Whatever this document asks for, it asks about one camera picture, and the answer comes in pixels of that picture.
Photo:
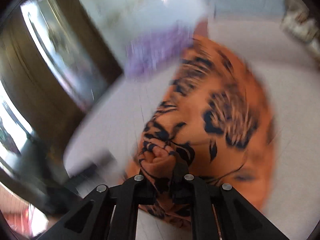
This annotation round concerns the purple floral cloth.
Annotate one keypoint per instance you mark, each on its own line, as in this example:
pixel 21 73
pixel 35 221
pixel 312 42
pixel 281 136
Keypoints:
pixel 147 53

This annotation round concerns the dark wooden glass door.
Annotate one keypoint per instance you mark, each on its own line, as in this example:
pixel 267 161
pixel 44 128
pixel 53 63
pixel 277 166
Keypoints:
pixel 55 67

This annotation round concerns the beige floral crumpled blanket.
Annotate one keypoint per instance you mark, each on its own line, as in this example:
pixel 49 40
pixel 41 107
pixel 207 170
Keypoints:
pixel 298 22

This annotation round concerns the orange black floral blouse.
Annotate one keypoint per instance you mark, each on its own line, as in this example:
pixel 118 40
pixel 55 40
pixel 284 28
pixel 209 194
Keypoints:
pixel 217 118

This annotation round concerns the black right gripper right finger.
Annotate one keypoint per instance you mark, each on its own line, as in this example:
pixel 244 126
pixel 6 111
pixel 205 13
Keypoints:
pixel 219 212

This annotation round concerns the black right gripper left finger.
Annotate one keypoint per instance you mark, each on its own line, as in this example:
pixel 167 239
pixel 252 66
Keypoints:
pixel 105 213

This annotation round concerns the pink quilted bed cover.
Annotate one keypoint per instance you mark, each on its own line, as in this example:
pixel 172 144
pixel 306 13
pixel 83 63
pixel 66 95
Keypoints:
pixel 115 124

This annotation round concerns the pink quilted bolster roll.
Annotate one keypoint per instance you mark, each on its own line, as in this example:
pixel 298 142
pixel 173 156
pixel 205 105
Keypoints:
pixel 257 39

